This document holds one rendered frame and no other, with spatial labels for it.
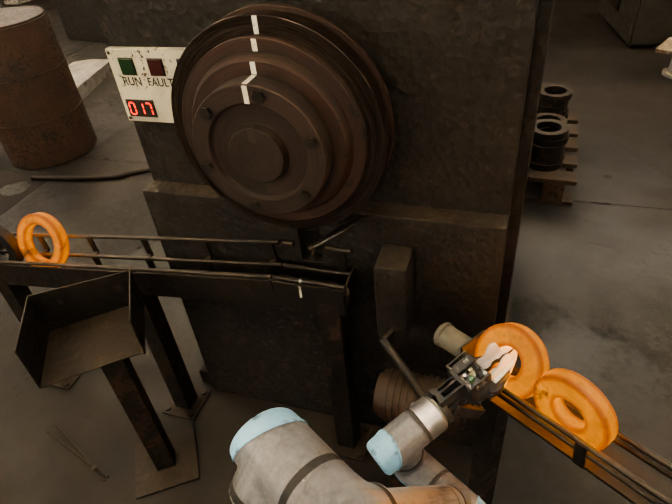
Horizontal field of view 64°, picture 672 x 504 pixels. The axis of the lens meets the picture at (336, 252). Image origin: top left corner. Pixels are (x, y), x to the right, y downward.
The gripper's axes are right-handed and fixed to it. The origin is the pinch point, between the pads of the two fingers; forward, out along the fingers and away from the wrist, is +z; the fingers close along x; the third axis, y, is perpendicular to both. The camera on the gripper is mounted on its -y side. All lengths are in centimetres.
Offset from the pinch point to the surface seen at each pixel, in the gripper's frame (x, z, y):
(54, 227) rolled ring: 116, -70, 15
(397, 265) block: 29.3, -5.0, 8.7
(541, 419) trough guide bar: -13.1, -5.9, -1.3
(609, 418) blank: -22.3, 0.0, 6.0
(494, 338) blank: 4.0, -0.7, 1.8
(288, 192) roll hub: 40, -18, 35
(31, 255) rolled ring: 122, -82, 7
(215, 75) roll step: 53, -18, 58
